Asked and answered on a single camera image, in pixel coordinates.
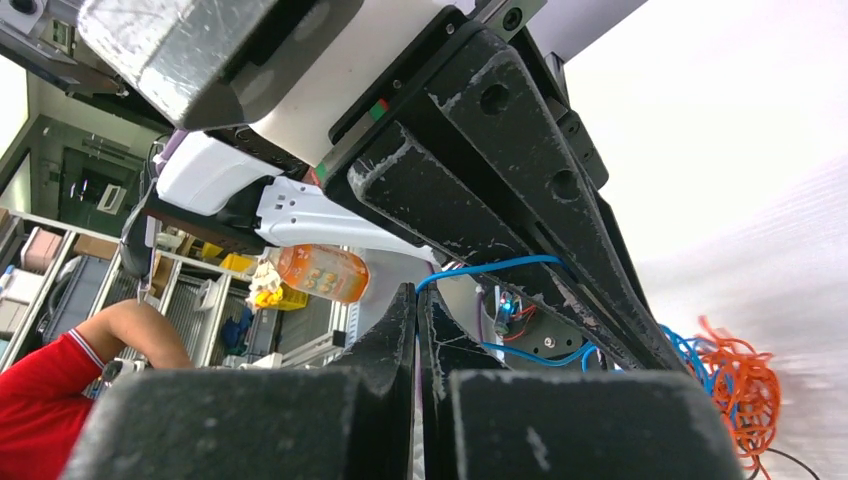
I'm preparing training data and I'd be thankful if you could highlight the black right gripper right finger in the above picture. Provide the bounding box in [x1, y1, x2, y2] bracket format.
[418, 286, 743, 479]

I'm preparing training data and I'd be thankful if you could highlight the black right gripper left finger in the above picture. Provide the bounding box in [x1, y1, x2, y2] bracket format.
[63, 283, 416, 479]

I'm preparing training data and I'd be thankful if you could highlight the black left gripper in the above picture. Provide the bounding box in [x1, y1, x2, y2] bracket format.
[198, 0, 690, 372]

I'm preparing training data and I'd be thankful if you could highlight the blue cable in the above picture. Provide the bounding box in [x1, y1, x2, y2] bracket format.
[415, 254, 717, 399]

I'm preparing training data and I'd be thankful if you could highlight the orange cable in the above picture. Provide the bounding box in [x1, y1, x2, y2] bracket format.
[688, 316, 783, 480]

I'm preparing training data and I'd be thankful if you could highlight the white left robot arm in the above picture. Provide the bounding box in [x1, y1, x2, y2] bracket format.
[108, 1, 683, 370]

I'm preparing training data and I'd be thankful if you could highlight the orange plastic bottle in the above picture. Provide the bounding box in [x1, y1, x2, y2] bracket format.
[247, 244, 370, 311]

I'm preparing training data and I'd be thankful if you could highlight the person in red shirt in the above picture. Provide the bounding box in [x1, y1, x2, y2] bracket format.
[1, 299, 194, 479]

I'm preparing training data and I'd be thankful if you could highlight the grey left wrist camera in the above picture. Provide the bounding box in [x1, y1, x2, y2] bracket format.
[77, 0, 363, 131]

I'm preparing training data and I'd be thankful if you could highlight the black cable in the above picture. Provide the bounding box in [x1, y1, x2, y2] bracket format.
[741, 447, 823, 480]

